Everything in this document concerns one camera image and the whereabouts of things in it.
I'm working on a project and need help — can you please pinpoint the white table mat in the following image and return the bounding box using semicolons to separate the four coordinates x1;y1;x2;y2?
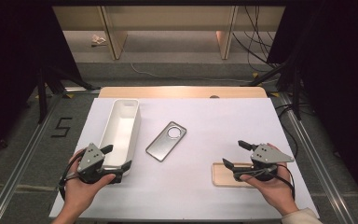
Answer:
48;97;321;221

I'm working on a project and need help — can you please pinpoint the person's right hand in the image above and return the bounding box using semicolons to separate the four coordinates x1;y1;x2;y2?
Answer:
240;142;300;217

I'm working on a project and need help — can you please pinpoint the black metal stand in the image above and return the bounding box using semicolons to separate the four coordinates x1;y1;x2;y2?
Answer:
35;65;102;125
247;61;303;121

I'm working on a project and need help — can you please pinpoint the metal floor rail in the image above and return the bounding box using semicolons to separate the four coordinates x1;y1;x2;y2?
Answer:
277;92;357;224
62;86;103;94
0;92;67;224

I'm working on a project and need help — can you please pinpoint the dark transparent phone case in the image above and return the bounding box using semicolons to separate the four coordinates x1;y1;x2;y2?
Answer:
145;120;187;163

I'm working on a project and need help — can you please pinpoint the light wooden desk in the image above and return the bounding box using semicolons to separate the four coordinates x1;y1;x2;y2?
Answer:
51;5;286;61

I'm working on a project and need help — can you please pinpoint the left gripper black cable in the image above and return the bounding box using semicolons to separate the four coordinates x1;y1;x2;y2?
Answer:
57;148;88;201

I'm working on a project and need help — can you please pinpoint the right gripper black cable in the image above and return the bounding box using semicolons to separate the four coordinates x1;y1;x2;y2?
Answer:
273;162;296;201

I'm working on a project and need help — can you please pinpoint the black cable bundle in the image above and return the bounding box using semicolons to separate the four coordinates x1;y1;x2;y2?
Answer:
231;5;282;73

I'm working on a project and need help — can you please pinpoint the beige phone case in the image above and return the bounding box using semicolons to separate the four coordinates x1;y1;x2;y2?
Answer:
211;161;257;189

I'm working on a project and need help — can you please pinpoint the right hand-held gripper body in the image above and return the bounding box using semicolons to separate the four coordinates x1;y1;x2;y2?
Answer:
231;143;296;183

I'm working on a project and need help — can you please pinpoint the white plastic storage box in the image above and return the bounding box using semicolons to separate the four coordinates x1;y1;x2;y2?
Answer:
98;98;142;177

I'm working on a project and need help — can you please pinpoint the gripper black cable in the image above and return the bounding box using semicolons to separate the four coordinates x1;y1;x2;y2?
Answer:
273;162;296;201
57;148;88;201

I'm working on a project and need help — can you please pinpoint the crumpled paper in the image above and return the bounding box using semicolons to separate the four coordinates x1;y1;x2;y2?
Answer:
90;34;107;48

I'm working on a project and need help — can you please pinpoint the black curtain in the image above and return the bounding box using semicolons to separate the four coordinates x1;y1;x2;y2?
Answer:
0;0;84;164
266;0;358;204

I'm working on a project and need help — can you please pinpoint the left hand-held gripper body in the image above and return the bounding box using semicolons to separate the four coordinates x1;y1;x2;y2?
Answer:
76;142;124;185

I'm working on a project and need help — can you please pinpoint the person's left hand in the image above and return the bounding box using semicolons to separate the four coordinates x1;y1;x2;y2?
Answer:
62;148;117;219

